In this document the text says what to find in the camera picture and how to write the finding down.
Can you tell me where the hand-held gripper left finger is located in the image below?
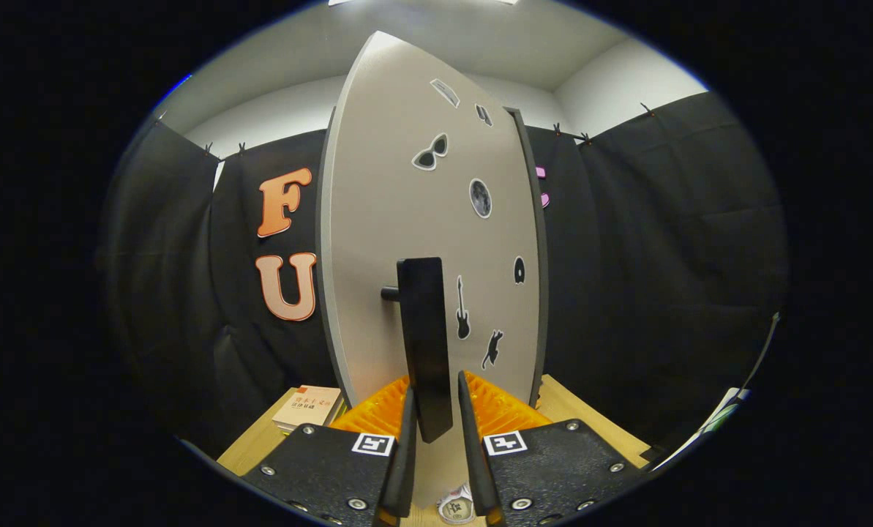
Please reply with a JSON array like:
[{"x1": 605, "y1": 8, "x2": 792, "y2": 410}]
[{"x1": 242, "y1": 375, "x2": 417, "y2": 527}]

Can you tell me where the white shoe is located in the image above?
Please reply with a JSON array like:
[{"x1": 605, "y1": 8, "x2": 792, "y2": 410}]
[{"x1": 436, "y1": 483, "x2": 475, "y2": 525}]

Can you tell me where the dark grey shoe cabinet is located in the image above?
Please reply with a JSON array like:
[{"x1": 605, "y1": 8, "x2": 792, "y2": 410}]
[{"x1": 506, "y1": 106, "x2": 550, "y2": 407}]

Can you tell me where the yellow-edged book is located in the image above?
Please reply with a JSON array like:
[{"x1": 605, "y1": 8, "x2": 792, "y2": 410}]
[{"x1": 282, "y1": 399, "x2": 349, "y2": 437}]

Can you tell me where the beige shoe cabinet door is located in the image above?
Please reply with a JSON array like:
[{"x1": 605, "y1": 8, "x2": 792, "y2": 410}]
[{"x1": 316, "y1": 31, "x2": 543, "y2": 506}]

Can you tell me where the thin black cable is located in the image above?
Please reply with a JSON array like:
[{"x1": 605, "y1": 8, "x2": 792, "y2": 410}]
[{"x1": 743, "y1": 313, "x2": 781, "y2": 392}]

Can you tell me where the white flat panel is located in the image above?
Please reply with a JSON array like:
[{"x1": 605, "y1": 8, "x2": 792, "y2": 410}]
[{"x1": 652, "y1": 388, "x2": 752, "y2": 469}]

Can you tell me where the tan cover book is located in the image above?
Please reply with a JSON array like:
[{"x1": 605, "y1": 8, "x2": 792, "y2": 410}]
[{"x1": 271, "y1": 384, "x2": 343, "y2": 429}]

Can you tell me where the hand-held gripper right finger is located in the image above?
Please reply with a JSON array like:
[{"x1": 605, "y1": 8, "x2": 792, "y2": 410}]
[{"x1": 457, "y1": 370, "x2": 645, "y2": 527}]

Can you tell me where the black backdrop cloth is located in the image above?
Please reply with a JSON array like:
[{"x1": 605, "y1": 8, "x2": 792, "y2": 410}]
[{"x1": 100, "y1": 91, "x2": 788, "y2": 455}]

